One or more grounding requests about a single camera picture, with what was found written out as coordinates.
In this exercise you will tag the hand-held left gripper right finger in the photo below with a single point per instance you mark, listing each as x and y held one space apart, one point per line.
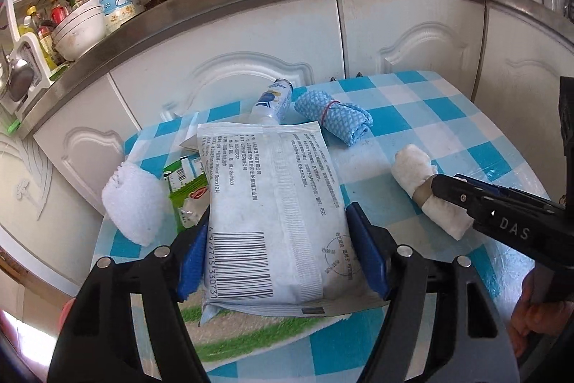
367 248

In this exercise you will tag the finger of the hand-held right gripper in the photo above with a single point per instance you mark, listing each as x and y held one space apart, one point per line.
448 197
502 188

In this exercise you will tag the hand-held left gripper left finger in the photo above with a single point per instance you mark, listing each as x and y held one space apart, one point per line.
193 257

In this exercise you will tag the white tissue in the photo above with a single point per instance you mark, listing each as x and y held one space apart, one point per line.
410 167

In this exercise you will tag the white wet wipes packet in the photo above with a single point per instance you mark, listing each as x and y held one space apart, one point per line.
278 208

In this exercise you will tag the white plastic drink bottle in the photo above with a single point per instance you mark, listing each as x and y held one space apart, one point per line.
269 102

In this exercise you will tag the person's right hand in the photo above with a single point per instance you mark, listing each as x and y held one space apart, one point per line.
533 320

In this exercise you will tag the green snack packet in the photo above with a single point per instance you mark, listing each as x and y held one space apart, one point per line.
188 185

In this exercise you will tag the white foam sponge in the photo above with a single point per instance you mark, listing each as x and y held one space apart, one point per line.
134 203

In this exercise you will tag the blue white checkered tablecloth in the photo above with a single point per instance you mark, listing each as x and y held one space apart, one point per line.
426 118

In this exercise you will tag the white green plastic bag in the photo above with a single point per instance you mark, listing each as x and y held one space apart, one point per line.
251 333

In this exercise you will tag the rolled blue cloth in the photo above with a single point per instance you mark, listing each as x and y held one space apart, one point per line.
345 122

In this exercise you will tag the white cabinet door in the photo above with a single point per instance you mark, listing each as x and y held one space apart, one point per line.
76 158
412 33
524 60
224 46

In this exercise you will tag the red rubber band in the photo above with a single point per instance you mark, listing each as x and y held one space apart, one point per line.
328 110

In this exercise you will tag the green plastic clip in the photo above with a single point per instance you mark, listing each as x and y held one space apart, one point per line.
13 127

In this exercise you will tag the white ceramic bowl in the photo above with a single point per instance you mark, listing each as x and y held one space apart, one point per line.
78 17
83 44

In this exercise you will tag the steel ladle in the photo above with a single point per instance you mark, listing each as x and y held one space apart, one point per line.
20 80

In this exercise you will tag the bear print ceramic container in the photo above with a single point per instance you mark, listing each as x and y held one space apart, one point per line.
117 8

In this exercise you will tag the white spice rack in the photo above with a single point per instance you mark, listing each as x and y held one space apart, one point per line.
27 46

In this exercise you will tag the group of condiment bottles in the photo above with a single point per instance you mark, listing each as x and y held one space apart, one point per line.
58 13

